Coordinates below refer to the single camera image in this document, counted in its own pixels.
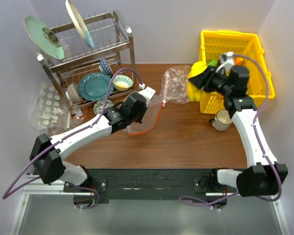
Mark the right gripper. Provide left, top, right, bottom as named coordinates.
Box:
left=188, top=65, right=232, bottom=97

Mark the yellow toy banana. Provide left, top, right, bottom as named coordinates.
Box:
left=187, top=61, right=207, bottom=102

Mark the clear zip top bag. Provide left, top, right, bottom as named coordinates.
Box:
left=123, top=95, right=164, bottom=136

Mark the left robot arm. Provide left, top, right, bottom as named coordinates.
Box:
left=30, top=88, right=154, bottom=192

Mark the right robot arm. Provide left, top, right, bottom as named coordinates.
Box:
left=188, top=66, right=288, bottom=200

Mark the crumpled pink printed bag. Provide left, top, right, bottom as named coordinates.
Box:
left=159, top=65, right=191, bottom=106

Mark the polka dot plastic bag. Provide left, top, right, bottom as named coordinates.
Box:
left=29, top=82, right=89, bottom=145

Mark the green toy vegetable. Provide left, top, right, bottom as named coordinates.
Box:
left=208, top=60, right=218, bottom=67

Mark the yellow inside patterned bowl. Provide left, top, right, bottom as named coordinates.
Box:
left=113, top=74, right=133, bottom=92

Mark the yellow plastic basket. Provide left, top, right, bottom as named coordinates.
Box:
left=199, top=30, right=275, bottom=108

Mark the teal scalloped plate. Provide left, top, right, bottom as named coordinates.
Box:
left=77, top=72, right=114, bottom=101

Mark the metal dish rack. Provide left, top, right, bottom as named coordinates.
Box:
left=36, top=10, right=136, bottom=115

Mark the white enamel mug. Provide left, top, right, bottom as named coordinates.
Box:
left=209, top=110, right=233, bottom=131

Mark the blue zigzag bowl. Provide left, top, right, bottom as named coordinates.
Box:
left=99, top=57, right=113, bottom=76

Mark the grey patterned bowl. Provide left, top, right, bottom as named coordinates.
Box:
left=65, top=83, right=83, bottom=103

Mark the beige and blue plate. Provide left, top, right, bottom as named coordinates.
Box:
left=65, top=0, right=94, bottom=48

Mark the mint green flower plate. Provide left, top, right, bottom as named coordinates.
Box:
left=24, top=16, right=65, bottom=60

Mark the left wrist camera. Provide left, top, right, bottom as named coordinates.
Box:
left=138, top=87, right=156, bottom=108

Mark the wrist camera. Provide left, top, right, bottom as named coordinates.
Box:
left=138, top=87, right=156, bottom=108
left=216, top=51, right=235, bottom=74

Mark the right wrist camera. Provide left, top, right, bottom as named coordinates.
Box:
left=216, top=51, right=235, bottom=74

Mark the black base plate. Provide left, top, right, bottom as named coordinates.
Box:
left=63, top=168, right=238, bottom=205

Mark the aluminium frame rail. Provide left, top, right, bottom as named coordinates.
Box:
left=10, top=181, right=290, bottom=235

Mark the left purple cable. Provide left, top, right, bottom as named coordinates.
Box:
left=2, top=68, right=145, bottom=200

